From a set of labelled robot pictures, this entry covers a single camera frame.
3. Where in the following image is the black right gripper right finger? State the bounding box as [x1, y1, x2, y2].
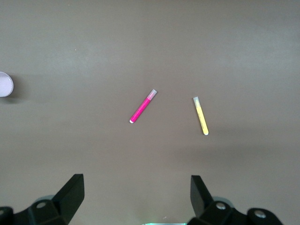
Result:
[187, 175, 284, 225]

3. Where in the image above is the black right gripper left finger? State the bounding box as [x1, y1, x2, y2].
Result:
[0, 173, 84, 225]

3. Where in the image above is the pink highlighter pen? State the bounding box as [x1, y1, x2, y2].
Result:
[129, 89, 158, 124]

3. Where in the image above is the pink round pen holder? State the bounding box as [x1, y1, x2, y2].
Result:
[0, 71, 15, 98]

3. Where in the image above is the yellow highlighter pen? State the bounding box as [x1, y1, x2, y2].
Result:
[193, 96, 210, 136]

